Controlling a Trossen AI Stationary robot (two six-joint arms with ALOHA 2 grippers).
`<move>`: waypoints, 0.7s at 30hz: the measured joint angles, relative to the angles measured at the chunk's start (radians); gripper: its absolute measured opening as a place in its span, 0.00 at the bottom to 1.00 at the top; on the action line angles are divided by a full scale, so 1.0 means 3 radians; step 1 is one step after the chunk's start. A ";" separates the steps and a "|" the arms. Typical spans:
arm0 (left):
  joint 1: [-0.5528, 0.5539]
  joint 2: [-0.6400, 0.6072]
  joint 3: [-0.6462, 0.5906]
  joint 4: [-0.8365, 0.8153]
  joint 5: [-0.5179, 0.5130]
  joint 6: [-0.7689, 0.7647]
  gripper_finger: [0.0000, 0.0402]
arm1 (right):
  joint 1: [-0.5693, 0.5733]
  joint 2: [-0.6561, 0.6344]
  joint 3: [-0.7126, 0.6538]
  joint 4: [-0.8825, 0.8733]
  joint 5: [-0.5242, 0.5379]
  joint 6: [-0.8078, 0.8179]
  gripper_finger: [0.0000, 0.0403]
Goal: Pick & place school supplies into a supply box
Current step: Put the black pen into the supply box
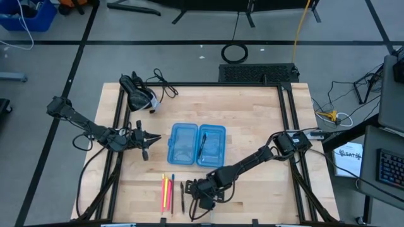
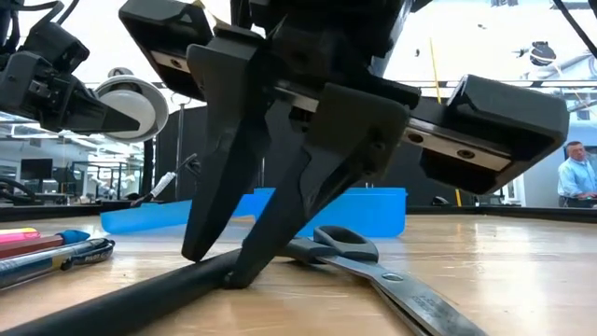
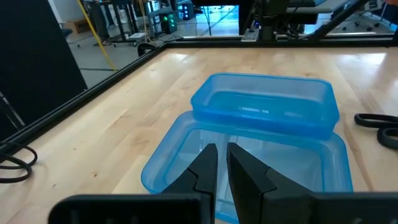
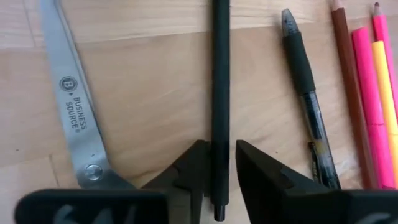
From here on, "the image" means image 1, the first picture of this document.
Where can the white paper with writing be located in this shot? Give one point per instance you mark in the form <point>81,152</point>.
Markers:
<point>347,160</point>

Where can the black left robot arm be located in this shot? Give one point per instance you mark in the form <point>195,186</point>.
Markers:
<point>82,121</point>

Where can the black box device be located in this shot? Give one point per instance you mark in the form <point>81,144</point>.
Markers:
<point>399,72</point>

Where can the grey flat panel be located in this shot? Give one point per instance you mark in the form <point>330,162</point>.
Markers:
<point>391,104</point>

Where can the black glossy camera housing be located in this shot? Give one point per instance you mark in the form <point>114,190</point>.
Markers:
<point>139,96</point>

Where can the black metal table frame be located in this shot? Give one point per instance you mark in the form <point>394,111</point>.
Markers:
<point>205,84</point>

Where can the blue transparent pencil box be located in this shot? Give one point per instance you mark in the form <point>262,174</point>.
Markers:
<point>183,145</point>

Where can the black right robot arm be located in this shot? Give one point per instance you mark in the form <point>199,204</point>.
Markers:
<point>249,162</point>

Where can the yellow pencil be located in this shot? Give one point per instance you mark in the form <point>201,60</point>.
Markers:
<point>166,192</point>

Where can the black equipment stand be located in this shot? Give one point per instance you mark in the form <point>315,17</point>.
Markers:
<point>221,4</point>

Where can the black pen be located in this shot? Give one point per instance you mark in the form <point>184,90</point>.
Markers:
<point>182,197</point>
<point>202,145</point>

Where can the black stand foot bar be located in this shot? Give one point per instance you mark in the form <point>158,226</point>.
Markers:
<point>132,9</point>

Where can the blue plastic bin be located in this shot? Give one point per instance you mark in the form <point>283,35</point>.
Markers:
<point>41,22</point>

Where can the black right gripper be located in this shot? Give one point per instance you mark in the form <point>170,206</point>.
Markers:
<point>205,192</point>

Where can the black chair base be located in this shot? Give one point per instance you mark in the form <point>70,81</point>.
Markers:
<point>4,105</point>

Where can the silver table bracket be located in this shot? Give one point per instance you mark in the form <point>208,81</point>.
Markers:
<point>292,225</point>
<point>118,225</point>

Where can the yellow power plug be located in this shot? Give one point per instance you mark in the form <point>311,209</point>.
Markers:
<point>329,116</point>

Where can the red pen with blue cap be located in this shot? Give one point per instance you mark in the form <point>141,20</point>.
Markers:
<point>172,195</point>

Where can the grey desk top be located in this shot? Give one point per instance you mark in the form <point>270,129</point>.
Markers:
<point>369,170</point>

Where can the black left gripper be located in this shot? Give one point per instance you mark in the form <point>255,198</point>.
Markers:
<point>137,140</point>

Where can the grey metal foot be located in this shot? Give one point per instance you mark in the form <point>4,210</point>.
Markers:
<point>12,76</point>

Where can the black desk crossbar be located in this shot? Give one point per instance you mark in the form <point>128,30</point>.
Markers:
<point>347,135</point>

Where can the black perforated computer case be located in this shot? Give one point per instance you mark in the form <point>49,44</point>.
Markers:
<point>259,73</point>

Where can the black keyboard with blue keys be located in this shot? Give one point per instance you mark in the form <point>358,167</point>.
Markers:
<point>391,168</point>

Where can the orange object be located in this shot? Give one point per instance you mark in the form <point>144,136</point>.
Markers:
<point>72,2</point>

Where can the black desk caster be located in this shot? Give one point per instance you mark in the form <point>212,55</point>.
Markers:
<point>361,220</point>

